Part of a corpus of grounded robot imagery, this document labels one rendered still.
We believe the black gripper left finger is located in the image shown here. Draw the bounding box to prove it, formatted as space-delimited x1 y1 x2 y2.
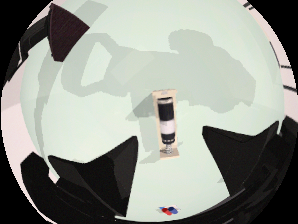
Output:
48 136 138 217

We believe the black and white battery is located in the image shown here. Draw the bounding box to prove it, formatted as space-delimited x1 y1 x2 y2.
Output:
157 97 176 145

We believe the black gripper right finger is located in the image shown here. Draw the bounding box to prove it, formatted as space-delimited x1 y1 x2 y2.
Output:
202 120 279 197

